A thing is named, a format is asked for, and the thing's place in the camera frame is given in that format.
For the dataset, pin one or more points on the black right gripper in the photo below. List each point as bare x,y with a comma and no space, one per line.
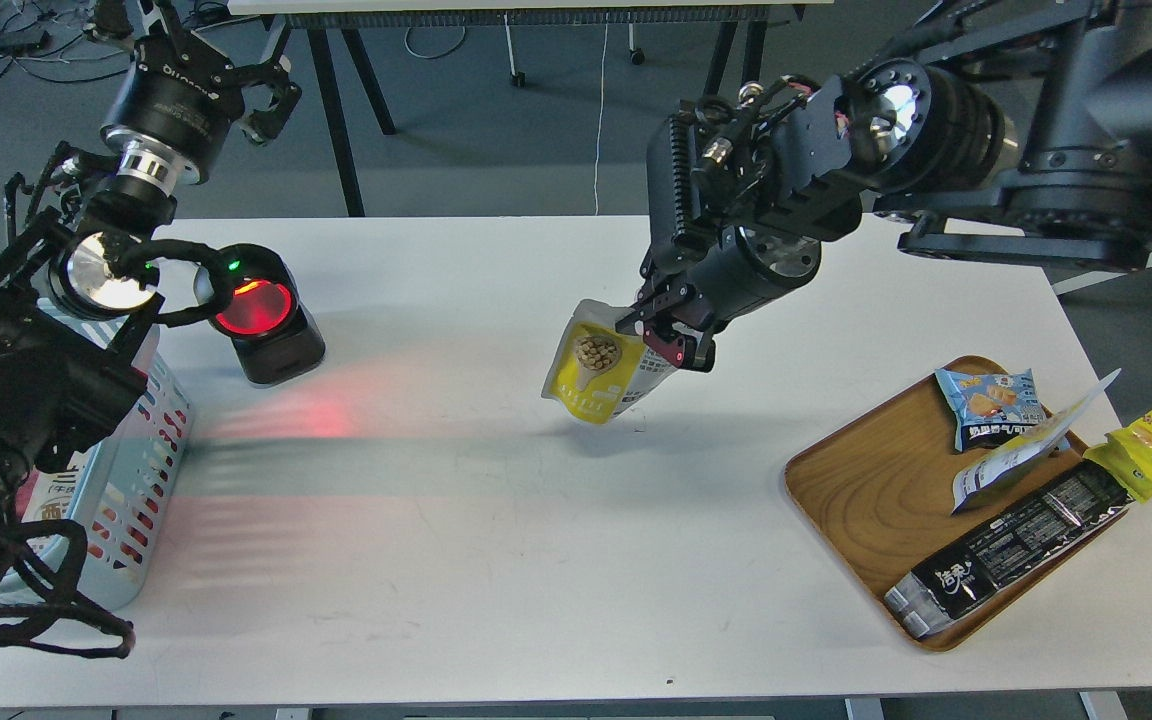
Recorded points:
678,315

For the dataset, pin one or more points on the long black snack package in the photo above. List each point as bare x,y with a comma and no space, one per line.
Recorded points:
958,581

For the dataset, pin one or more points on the black background table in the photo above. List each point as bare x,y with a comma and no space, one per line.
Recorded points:
492,108

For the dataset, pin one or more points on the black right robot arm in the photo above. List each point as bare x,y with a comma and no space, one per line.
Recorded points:
1025,143

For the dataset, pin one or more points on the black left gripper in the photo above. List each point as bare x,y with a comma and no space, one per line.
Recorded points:
170,95

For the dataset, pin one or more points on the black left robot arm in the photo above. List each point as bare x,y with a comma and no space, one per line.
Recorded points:
84,281

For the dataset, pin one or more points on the wooden tray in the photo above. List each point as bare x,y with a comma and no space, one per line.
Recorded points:
878,492

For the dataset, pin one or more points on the black barcode scanner red window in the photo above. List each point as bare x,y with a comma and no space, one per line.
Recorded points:
274,336

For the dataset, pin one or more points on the blue snack bag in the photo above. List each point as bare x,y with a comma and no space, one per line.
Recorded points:
989,409

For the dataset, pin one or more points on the light blue plastic basket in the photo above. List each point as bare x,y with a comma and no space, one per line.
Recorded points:
120,488

